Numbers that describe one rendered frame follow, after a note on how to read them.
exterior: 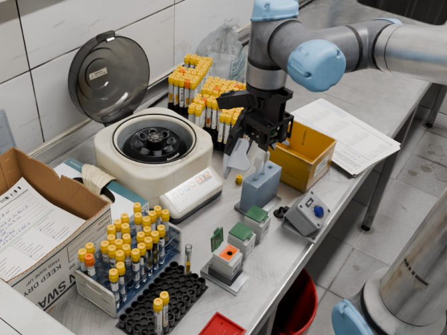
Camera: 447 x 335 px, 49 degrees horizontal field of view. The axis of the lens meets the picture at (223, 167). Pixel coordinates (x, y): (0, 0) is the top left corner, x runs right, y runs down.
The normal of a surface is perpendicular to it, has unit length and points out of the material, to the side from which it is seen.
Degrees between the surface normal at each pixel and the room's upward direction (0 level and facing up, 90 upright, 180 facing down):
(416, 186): 0
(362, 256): 0
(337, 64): 89
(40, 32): 90
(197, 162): 90
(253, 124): 90
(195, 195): 25
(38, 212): 1
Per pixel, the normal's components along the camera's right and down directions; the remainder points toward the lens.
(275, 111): -0.71, 0.41
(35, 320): 0.07, -0.77
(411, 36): -0.70, -0.47
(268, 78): 0.02, 0.64
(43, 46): 0.83, 0.41
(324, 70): 0.45, 0.58
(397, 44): -0.85, -0.17
